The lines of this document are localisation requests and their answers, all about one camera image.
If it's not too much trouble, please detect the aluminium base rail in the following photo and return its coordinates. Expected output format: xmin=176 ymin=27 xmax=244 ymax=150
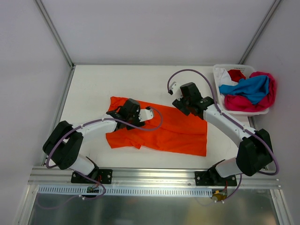
xmin=28 ymin=166 xmax=282 ymax=189

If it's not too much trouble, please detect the magenta pink t shirt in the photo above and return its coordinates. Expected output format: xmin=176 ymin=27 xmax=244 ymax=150
xmin=224 ymin=71 xmax=277 ymax=112

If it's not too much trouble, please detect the blue t shirt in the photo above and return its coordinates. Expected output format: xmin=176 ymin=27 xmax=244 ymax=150
xmin=219 ymin=75 xmax=270 ymax=104

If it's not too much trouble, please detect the white plastic laundry basket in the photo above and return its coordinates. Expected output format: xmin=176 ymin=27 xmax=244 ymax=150
xmin=212 ymin=64 xmax=269 ymax=117

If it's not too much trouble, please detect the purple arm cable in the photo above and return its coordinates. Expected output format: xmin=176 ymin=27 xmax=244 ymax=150
xmin=45 ymin=106 xmax=164 ymax=200
xmin=166 ymin=68 xmax=280 ymax=176

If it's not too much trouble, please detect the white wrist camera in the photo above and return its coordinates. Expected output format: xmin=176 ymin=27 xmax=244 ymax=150
xmin=138 ymin=106 xmax=154 ymax=122
xmin=168 ymin=82 xmax=182 ymax=99

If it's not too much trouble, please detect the white t shirt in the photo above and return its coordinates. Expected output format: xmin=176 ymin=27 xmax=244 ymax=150
xmin=214 ymin=67 xmax=238 ymax=87

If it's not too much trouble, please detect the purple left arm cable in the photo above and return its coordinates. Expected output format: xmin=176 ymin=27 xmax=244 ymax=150
xmin=45 ymin=106 xmax=164 ymax=200

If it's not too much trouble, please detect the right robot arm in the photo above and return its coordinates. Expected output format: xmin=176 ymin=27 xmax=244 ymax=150
xmin=168 ymin=82 xmax=273 ymax=186

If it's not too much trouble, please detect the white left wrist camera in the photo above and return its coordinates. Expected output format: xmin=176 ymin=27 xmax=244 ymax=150
xmin=138 ymin=106 xmax=154 ymax=122

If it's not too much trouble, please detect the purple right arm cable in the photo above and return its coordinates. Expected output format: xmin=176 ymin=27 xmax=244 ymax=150
xmin=166 ymin=68 xmax=280 ymax=176

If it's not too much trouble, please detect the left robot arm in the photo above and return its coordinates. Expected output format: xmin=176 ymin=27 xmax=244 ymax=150
xmin=42 ymin=98 xmax=154 ymax=183

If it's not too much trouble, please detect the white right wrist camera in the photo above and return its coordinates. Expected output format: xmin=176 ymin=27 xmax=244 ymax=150
xmin=168 ymin=82 xmax=182 ymax=99

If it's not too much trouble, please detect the aluminium frame post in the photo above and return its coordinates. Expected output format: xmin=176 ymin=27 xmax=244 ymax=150
xmin=238 ymin=0 xmax=284 ymax=64
xmin=34 ymin=0 xmax=75 ymax=70

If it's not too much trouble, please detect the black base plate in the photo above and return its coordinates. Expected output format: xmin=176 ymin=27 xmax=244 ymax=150
xmin=194 ymin=171 xmax=237 ymax=187
xmin=71 ymin=168 xmax=113 ymax=184

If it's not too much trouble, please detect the white slotted cable duct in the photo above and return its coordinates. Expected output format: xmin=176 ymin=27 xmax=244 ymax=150
xmin=38 ymin=185 xmax=213 ymax=198

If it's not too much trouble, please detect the aluminium frame post left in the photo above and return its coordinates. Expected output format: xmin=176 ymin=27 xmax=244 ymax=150
xmin=34 ymin=0 xmax=75 ymax=70

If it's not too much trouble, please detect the aluminium frame post right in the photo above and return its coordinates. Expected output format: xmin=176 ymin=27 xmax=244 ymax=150
xmin=238 ymin=0 xmax=284 ymax=64

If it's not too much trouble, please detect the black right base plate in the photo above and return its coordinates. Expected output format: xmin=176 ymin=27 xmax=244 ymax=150
xmin=194 ymin=171 xmax=237 ymax=187

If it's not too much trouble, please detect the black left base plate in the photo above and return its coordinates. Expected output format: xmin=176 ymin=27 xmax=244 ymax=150
xmin=71 ymin=168 xmax=113 ymax=184

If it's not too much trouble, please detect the red t shirt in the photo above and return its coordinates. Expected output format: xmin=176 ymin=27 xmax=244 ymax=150
xmin=228 ymin=69 xmax=246 ymax=83

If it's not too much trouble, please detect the orange t shirt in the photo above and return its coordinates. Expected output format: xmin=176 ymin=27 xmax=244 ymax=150
xmin=106 ymin=100 xmax=208 ymax=157

